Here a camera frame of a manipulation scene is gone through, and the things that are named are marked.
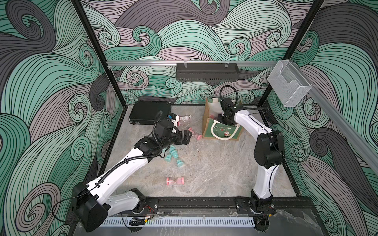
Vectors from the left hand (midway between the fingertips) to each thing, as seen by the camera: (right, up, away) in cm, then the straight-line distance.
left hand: (184, 131), depth 74 cm
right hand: (+24, +4, +22) cm, 32 cm away
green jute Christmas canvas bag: (+17, +1, +10) cm, 19 cm away
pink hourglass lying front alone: (-3, -28, +5) cm, 29 cm away
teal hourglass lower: (-3, -20, +11) cm, 24 cm away
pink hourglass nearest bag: (+9, -6, +24) cm, 26 cm away
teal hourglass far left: (-7, -15, +17) cm, 23 cm away
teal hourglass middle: (-10, -18, +14) cm, 25 cm away
